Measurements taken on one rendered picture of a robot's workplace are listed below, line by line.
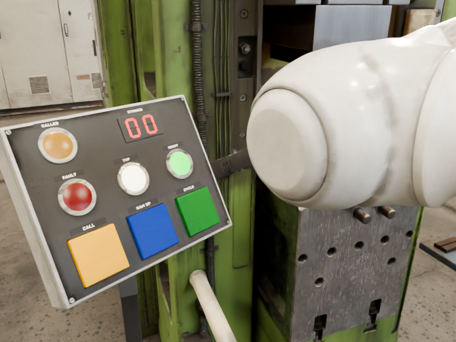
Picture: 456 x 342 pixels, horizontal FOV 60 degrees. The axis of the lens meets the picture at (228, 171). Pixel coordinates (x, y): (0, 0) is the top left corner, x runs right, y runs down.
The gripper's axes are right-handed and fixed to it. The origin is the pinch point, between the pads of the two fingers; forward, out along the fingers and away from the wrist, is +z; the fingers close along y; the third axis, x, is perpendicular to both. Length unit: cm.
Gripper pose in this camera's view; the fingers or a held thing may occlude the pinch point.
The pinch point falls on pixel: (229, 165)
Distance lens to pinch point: 63.7
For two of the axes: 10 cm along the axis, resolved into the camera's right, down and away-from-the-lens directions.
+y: 7.1, -2.7, 6.5
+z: -6.1, 2.3, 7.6
